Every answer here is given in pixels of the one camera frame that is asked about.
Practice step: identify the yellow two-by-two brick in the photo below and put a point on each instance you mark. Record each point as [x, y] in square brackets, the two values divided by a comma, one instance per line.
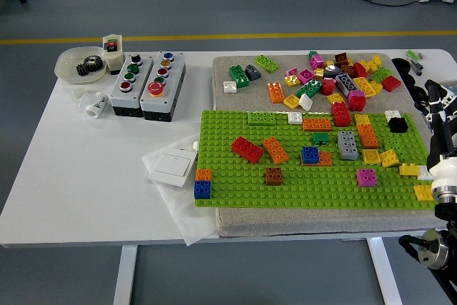
[292, 81]
[369, 66]
[363, 120]
[376, 87]
[291, 101]
[371, 156]
[335, 98]
[423, 193]
[389, 158]

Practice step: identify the flat lime two-by-four brick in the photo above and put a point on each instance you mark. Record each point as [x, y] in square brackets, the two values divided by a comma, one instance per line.
[262, 118]

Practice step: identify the black round pad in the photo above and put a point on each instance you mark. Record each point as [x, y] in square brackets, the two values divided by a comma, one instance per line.
[410, 80]
[401, 64]
[418, 93]

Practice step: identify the small silver tool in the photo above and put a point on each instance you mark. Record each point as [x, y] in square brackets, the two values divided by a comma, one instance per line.
[416, 66]

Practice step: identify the magenta two-by-two brick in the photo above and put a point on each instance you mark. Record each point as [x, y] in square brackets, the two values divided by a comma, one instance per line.
[306, 76]

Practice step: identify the emergency stop control box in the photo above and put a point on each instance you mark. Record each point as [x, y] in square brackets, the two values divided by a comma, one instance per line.
[160, 103]

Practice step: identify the small white labelled tube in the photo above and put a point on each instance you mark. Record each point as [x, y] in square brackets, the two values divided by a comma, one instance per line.
[195, 145]

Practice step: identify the red two-by-three brick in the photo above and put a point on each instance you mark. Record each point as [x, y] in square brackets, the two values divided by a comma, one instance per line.
[341, 114]

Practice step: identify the red two-by-two brick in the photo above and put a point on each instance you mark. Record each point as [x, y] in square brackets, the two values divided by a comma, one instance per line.
[357, 105]
[391, 83]

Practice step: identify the white table leg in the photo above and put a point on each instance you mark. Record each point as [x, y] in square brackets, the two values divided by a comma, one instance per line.
[383, 276]
[125, 276]

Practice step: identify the green lighter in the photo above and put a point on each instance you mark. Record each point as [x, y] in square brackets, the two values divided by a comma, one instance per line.
[412, 55]

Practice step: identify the orange two-by-two brick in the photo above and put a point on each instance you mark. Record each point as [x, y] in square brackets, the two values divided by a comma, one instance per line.
[204, 175]

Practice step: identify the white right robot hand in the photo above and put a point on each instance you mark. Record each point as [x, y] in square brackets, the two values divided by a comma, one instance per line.
[444, 173]

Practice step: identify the dark grey slope brick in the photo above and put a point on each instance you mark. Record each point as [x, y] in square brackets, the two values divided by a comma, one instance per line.
[252, 72]

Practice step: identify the four-button control box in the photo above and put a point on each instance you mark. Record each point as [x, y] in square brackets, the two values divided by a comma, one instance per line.
[121, 99]

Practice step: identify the red rounded brick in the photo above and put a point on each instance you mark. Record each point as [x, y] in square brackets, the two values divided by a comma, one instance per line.
[328, 86]

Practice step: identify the yellow two-by-four brick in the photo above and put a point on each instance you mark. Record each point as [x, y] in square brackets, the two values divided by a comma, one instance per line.
[364, 87]

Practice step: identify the small pink brick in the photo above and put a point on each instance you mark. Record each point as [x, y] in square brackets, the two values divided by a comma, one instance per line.
[292, 72]

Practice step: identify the black angular brick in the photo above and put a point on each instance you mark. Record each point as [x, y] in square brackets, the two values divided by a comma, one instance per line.
[398, 125]

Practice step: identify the brown two-by-two brick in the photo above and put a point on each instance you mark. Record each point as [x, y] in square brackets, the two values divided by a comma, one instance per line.
[347, 70]
[341, 59]
[273, 176]

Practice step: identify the black metal gear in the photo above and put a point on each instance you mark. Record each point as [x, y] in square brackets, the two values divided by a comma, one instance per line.
[82, 70]
[98, 66]

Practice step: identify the grey-brown mat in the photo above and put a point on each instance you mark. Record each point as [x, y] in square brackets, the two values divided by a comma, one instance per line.
[267, 223]

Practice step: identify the white two-by-two brick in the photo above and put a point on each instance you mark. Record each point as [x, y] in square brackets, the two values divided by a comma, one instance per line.
[230, 87]
[425, 173]
[295, 118]
[392, 114]

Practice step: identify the small dark green brick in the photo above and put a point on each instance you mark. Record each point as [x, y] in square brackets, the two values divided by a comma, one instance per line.
[320, 138]

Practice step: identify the dark grey rounded brick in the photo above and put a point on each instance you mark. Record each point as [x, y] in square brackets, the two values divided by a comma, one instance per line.
[332, 71]

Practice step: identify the small white switch box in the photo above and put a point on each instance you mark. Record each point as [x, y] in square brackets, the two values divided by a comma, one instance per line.
[115, 64]

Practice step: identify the red two-by-four brick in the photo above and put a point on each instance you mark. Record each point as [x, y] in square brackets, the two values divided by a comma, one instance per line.
[247, 149]

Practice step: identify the white paper sheet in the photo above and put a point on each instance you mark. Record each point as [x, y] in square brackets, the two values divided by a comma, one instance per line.
[189, 219]

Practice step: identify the blue two-by-two brick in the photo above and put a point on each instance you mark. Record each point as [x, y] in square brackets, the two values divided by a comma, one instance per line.
[310, 155]
[203, 189]

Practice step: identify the orange two-by-four brick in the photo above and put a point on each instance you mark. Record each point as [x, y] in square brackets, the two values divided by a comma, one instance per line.
[317, 124]
[325, 159]

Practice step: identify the white wall switch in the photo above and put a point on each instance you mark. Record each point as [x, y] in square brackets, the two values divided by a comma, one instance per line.
[171, 165]

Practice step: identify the small yellow brick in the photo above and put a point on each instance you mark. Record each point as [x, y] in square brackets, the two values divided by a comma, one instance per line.
[318, 73]
[408, 170]
[377, 60]

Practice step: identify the green studded baseplate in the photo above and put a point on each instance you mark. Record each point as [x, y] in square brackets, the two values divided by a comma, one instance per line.
[242, 196]

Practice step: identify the pink slope brick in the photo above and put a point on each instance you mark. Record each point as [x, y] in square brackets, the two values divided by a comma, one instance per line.
[356, 95]

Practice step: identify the white plastic bowl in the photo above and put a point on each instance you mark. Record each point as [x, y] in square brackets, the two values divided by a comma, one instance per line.
[66, 65]

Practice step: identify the plastic bag blue parts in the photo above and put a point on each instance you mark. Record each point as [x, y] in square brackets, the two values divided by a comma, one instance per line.
[450, 87]

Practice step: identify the white slope brick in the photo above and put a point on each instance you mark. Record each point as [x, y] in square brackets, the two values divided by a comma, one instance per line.
[306, 102]

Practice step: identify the pink two-by-two brick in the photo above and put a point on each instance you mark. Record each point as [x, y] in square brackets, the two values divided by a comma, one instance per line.
[316, 62]
[366, 178]

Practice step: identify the red slope brick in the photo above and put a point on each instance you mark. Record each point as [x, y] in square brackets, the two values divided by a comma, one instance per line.
[360, 70]

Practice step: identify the white pipe tee fitting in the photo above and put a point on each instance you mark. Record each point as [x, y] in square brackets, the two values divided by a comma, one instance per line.
[91, 103]

